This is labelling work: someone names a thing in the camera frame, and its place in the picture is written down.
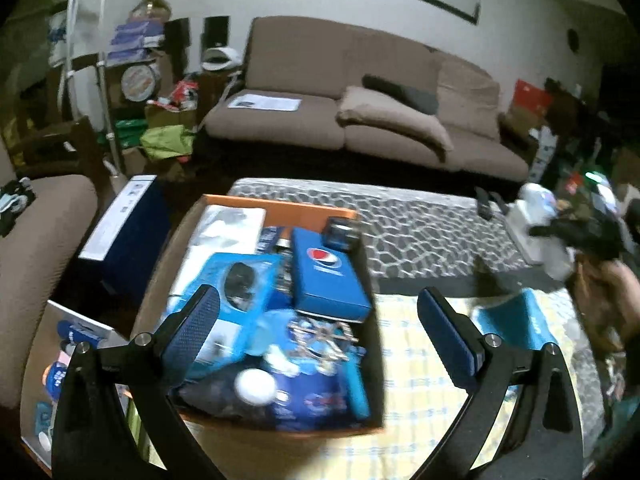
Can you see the pile of dark clothes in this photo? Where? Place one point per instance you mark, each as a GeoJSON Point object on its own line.
{"type": "Point", "coordinates": [17, 200]}

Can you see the dark grey cushion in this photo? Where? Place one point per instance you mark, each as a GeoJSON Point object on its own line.
{"type": "Point", "coordinates": [410, 92]}

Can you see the white carton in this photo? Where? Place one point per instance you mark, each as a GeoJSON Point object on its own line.
{"type": "Point", "coordinates": [545, 155]}

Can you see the white device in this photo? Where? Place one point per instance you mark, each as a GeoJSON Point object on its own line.
{"type": "Point", "coordinates": [217, 57]}

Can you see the dark wooden chair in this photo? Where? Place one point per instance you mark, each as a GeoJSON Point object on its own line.
{"type": "Point", "coordinates": [75, 135]}

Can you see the blue packet with red print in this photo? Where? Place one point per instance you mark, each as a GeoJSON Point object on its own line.
{"type": "Point", "coordinates": [310, 405]}

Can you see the white metal stand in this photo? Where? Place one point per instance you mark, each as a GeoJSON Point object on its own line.
{"type": "Point", "coordinates": [107, 85]}

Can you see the green bag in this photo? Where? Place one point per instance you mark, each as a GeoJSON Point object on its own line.
{"type": "Point", "coordinates": [167, 142]}

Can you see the black flat object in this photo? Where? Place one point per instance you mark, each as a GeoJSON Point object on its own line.
{"type": "Point", "coordinates": [215, 395]}

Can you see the red box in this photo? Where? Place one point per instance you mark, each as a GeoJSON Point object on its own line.
{"type": "Point", "coordinates": [532, 95]}

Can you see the white box with picture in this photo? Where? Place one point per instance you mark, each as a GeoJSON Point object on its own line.
{"type": "Point", "coordinates": [225, 230]}

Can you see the blue flat box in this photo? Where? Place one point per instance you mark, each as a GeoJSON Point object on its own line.
{"type": "Point", "coordinates": [136, 42]}
{"type": "Point", "coordinates": [140, 28]}

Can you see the white paper sheet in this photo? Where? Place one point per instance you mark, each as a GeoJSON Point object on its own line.
{"type": "Point", "coordinates": [265, 101]}

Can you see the yellow checked cloth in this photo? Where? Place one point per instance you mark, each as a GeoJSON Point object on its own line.
{"type": "Point", "coordinates": [400, 410]}

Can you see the blue box with round logo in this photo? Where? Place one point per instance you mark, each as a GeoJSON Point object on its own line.
{"type": "Point", "coordinates": [325, 280]}

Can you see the light blue mouse box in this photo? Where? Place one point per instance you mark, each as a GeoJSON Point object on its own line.
{"type": "Point", "coordinates": [220, 267]}

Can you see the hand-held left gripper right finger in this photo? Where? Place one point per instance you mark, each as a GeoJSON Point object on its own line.
{"type": "Point", "coordinates": [445, 330]}

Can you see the red snack packet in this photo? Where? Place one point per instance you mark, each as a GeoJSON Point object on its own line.
{"type": "Point", "coordinates": [182, 92]}

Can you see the black speaker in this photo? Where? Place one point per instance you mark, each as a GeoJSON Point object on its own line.
{"type": "Point", "coordinates": [216, 32]}
{"type": "Point", "coordinates": [178, 35]}

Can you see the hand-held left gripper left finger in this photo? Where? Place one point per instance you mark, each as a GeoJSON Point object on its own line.
{"type": "Point", "coordinates": [197, 325]}

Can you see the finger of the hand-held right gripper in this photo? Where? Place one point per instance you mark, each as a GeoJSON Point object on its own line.
{"type": "Point", "coordinates": [550, 230]}

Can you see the round white tin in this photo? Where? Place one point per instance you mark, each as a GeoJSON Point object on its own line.
{"type": "Point", "coordinates": [139, 82]}

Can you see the brown sofa cushion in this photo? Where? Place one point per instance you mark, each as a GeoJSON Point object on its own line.
{"type": "Point", "coordinates": [390, 115]}

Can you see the grey cardboard box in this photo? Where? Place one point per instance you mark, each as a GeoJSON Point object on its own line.
{"type": "Point", "coordinates": [65, 315]}

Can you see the blue can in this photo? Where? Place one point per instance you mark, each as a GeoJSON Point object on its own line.
{"type": "Point", "coordinates": [75, 332]}

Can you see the white dropper bottle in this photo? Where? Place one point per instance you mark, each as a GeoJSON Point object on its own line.
{"type": "Point", "coordinates": [255, 385]}

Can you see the brown armchair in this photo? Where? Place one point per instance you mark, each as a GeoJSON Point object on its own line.
{"type": "Point", "coordinates": [40, 260]}

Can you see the teal flat box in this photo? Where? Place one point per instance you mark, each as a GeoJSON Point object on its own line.
{"type": "Point", "coordinates": [510, 320]}

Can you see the orange cardboard box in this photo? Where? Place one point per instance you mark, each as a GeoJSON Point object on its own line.
{"type": "Point", "coordinates": [310, 216]}

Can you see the brown sofa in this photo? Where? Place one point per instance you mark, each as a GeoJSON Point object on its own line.
{"type": "Point", "coordinates": [300, 60]}

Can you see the teal bottle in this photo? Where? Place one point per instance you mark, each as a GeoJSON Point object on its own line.
{"type": "Point", "coordinates": [357, 390]}

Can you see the dark blue and white box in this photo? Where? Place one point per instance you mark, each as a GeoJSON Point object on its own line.
{"type": "Point", "coordinates": [115, 220]}

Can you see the bundle of brown rubber bands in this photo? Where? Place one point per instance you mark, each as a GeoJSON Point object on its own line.
{"type": "Point", "coordinates": [320, 342]}

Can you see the small black cube box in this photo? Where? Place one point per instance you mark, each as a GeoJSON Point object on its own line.
{"type": "Point", "coordinates": [342, 235]}

